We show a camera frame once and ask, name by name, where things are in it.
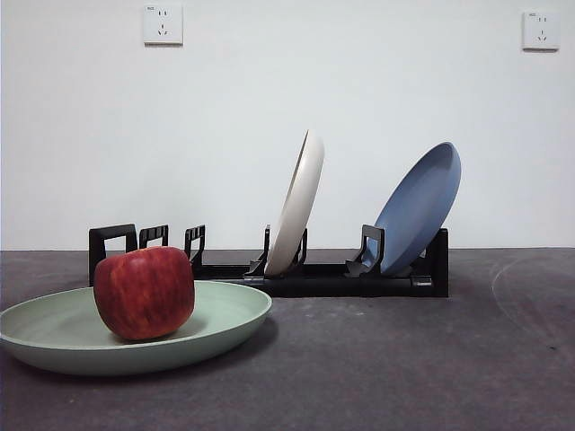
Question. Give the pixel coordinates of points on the white wall socket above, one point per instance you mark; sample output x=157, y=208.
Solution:
x=541, y=31
x=163, y=24

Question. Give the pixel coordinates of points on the black plate rack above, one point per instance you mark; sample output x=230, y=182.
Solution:
x=341, y=285

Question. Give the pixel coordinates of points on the green plate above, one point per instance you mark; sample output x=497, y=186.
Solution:
x=224, y=319

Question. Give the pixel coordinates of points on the red yellow apple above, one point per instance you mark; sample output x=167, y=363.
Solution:
x=144, y=292

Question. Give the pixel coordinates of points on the blue plate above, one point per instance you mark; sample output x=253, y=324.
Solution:
x=418, y=211

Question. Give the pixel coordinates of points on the white plate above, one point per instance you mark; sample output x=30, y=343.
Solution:
x=301, y=202

